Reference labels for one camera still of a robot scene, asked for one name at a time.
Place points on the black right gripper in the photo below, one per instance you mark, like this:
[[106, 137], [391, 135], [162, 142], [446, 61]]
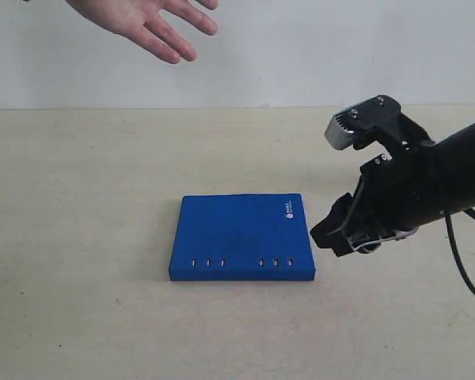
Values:
[[371, 219]]

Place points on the blue ring binder notebook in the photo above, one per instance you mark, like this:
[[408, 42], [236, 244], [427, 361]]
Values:
[[242, 237]]

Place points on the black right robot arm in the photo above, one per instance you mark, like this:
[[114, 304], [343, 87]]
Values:
[[395, 196]]

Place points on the person's open hand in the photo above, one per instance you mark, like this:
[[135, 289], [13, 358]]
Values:
[[141, 22]]

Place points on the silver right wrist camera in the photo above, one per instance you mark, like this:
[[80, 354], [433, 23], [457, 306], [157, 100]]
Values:
[[350, 125]]

